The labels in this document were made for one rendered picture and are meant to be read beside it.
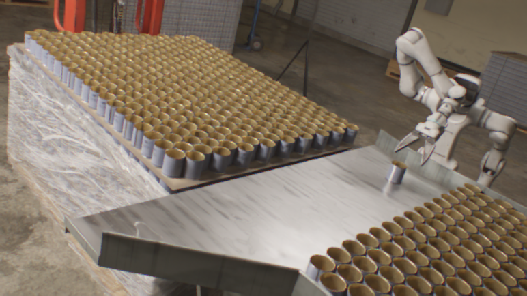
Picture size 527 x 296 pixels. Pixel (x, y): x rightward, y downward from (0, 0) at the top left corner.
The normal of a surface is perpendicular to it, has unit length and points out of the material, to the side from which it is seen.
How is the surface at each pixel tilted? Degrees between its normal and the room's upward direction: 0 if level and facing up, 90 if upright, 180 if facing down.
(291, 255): 0
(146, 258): 90
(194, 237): 0
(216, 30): 92
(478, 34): 90
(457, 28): 90
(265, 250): 0
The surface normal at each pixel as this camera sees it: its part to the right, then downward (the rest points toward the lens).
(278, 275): -0.01, 0.40
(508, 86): -0.74, 0.12
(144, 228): 0.23, -0.89
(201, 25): 0.68, 0.42
